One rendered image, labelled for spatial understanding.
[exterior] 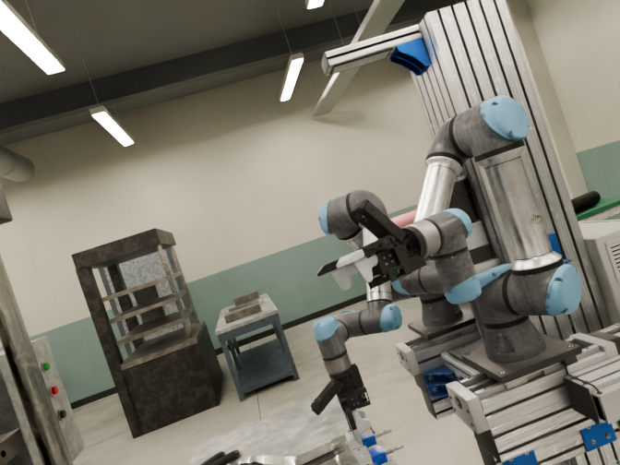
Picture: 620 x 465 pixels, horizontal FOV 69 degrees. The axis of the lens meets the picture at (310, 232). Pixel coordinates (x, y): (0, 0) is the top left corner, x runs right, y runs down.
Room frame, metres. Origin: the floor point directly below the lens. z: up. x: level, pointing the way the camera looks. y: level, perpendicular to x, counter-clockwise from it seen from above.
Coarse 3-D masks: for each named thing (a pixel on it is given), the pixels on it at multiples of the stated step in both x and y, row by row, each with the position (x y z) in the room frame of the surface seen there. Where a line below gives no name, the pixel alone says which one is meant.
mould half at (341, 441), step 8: (336, 440) 1.37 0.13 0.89; (344, 440) 1.35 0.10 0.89; (320, 448) 1.36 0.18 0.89; (328, 448) 1.34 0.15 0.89; (344, 448) 1.31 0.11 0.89; (256, 456) 1.34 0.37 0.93; (264, 456) 1.35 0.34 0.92; (272, 456) 1.35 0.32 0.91; (296, 456) 1.36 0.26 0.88; (304, 456) 1.35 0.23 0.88; (312, 456) 1.33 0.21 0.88; (336, 456) 1.28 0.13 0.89; (344, 456) 1.26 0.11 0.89; (352, 456) 1.25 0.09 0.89; (272, 464) 1.30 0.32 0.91; (280, 464) 1.31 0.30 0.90; (288, 464) 1.31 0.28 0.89; (296, 464) 1.31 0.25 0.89; (320, 464) 1.27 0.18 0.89; (328, 464) 1.25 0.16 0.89; (336, 464) 1.24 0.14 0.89; (344, 464) 1.22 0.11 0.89; (352, 464) 1.20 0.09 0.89; (376, 464) 1.17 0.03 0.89
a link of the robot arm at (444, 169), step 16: (432, 144) 1.18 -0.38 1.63; (448, 144) 1.14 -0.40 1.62; (432, 160) 1.15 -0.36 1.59; (448, 160) 1.13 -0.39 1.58; (464, 160) 1.16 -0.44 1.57; (432, 176) 1.13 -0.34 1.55; (448, 176) 1.13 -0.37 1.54; (432, 192) 1.11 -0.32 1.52; (448, 192) 1.12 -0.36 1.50; (432, 208) 1.09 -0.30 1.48; (448, 208) 1.13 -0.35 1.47; (432, 256) 1.05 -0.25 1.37; (416, 272) 1.01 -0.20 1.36; (400, 288) 1.07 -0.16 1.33; (416, 288) 1.02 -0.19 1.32
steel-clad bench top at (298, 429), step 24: (336, 408) 1.82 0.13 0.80; (360, 408) 1.75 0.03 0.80; (240, 432) 1.91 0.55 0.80; (264, 432) 1.83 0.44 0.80; (288, 432) 1.75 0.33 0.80; (312, 432) 1.68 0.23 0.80; (336, 432) 1.62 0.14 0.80; (192, 456) 1.83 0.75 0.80; (240, 456) 1.68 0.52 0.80; (288, 456) 1.56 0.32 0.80
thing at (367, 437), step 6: (366, 432) 1.32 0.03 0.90; (372, 432) 1.31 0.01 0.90; (378, 432) 1.32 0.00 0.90; (384, 432) 1.31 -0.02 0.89; (348, 438) 1.29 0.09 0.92; (366, 438) 1.29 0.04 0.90; (372, 438) 1.29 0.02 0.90; (354, 444) 1.28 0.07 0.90; (366, 444) 1.29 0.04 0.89; (372, 444) 1.29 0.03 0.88
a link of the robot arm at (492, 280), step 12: (504, 264) 1.22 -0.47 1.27; (480, 276) 1.18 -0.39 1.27; (492, 276) 1.16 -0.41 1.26; (504, 276) 1.15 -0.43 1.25; (492, 288) 1.16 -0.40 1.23; (504, 288) 1.13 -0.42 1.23; (480, 300) 1.19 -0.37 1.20; (492, 300) 1.16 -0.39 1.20; (504, 300) 1.13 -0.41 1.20; (480, 312) 1.21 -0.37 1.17; (492, 312) 1.17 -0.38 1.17; (504, 312) 1.15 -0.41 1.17; (516, 312) 1.12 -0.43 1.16
